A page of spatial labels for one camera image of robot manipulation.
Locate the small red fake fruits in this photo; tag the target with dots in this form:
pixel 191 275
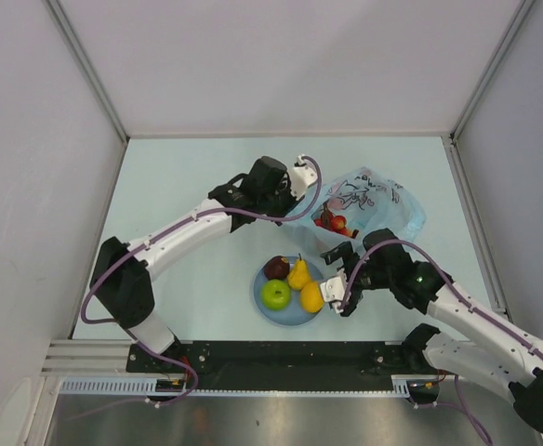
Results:
pixel 335 223

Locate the right slotted cable duct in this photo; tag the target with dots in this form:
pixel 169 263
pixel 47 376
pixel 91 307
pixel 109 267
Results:
pixel 412 384

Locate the dark red fake apple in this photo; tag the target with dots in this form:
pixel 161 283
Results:
pixel 277 268

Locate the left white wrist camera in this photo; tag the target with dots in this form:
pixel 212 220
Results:
pixel 302 175

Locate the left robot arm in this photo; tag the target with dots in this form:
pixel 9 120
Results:
pixel 124 271

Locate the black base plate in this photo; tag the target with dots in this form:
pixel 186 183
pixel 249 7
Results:
pixel 301 366

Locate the white slotted cable duct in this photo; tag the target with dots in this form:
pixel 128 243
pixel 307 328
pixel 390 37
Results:
pixel 117 386

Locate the green fake apple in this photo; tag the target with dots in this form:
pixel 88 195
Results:
pixel 275 295

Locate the blue plastic plate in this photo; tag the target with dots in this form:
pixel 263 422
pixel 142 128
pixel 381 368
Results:
pixel 293 314

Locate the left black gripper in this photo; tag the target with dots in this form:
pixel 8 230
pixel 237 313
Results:
pixel 291 200

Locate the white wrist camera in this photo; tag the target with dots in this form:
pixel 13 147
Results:
pixel 302 175
pixel 333 290

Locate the yellow fake lemon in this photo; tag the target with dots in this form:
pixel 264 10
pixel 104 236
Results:
pixel 310 297

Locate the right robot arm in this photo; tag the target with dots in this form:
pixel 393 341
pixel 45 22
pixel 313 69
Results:
pixel 501 357

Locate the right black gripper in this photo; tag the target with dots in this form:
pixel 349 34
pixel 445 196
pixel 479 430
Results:
pixel 343 251

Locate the light blue plastic bag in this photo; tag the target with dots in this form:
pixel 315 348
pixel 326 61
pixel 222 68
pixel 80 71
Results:
pixel 368 201

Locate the yellow fake pear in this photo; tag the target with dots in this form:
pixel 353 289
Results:
pixel 299 276

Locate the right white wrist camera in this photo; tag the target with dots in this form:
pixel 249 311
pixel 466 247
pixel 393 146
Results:
pixel 333 290

